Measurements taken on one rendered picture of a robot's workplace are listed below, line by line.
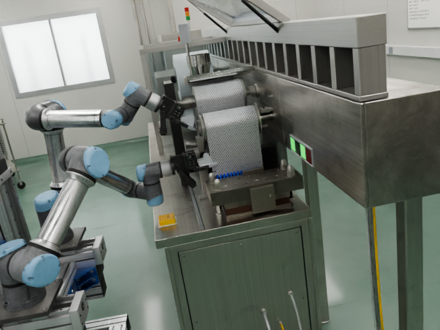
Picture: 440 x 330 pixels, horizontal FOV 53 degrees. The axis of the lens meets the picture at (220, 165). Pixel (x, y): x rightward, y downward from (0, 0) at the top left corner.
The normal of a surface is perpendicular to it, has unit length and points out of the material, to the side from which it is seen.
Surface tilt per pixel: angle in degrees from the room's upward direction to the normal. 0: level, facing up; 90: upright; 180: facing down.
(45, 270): 95
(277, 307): 90
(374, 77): 90
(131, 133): 90
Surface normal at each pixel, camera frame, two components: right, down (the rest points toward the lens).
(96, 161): 0.85, -0.05
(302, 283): 0.16, 0.28
